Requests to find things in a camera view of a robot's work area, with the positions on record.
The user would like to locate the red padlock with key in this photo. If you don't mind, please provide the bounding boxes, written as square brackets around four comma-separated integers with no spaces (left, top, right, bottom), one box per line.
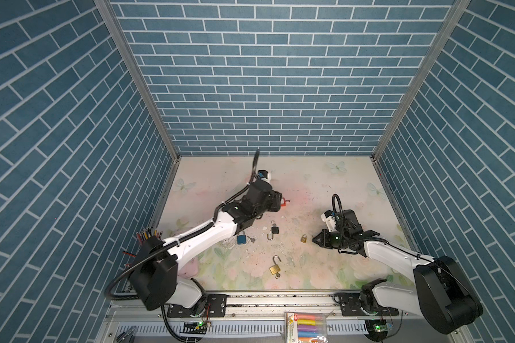
[280,197,290,207]

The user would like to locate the black padlock with key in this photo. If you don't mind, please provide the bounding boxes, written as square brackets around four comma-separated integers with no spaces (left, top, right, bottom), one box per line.
[267,222,280,240]

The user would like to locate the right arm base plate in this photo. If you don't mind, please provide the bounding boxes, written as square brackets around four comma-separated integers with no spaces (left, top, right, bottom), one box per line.
[333,292,400,317]

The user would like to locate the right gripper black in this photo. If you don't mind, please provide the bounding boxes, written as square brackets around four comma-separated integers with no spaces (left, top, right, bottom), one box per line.
[311,227,349,250]

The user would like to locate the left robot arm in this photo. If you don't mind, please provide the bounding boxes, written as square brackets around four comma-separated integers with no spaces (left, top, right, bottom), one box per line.
[104,152,282,316]

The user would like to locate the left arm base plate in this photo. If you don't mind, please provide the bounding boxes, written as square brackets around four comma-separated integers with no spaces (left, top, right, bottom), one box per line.
[167,294,227,319]

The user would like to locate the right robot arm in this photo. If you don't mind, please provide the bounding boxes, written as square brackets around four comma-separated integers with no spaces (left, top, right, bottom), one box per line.
[313,194,484,334]

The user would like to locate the pink pencil cup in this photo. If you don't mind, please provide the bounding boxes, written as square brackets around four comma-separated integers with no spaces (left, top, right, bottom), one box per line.
[124,231,163,267]

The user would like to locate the highlighter marker pack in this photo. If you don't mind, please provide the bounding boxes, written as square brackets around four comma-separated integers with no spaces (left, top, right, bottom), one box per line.
[285,312,328,343]

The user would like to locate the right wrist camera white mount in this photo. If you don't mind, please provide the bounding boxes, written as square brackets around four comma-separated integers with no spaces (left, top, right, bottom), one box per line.
[320,210,338,232]

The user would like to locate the large brass padlock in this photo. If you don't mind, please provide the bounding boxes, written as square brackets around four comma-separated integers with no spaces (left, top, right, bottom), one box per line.
[269,255,281,279]

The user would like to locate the blue padlock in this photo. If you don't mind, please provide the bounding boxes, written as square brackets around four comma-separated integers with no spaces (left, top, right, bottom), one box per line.
[237,232,247,245]

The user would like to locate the aluminium rail frame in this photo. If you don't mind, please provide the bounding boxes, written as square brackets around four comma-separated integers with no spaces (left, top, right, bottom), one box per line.
[96,290,473,342]

